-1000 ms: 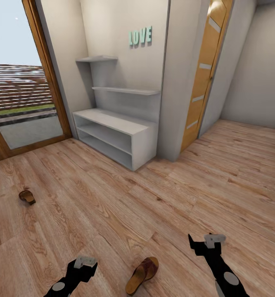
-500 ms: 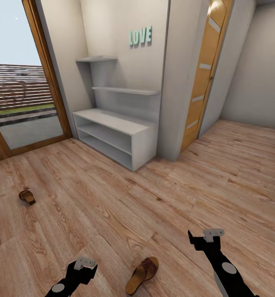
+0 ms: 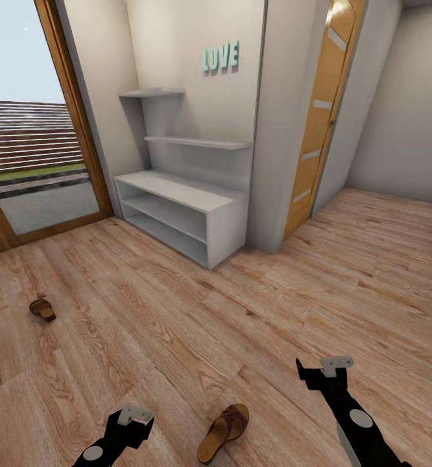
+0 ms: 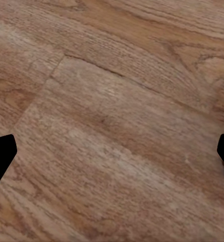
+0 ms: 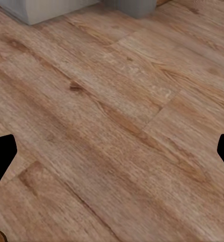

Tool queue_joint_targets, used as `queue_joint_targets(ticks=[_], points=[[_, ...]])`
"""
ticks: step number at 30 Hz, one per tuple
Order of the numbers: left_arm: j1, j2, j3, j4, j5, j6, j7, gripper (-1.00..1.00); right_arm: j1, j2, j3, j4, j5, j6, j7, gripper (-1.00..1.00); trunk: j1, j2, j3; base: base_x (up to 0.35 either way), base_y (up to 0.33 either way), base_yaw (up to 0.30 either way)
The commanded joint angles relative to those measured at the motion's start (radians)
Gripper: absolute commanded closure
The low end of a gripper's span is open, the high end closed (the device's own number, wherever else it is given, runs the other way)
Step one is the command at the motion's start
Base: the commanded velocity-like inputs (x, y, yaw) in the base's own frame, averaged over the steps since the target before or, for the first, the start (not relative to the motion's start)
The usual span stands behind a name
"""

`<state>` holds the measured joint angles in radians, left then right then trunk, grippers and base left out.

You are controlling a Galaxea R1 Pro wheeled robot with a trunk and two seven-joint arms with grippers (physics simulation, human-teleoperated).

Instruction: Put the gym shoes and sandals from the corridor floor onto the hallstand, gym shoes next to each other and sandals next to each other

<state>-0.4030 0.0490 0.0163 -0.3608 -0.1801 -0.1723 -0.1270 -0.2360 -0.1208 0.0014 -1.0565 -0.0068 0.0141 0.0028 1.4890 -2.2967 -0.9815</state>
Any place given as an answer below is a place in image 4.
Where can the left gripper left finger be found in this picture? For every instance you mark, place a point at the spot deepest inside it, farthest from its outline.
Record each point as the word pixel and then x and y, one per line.
pixel 8 150

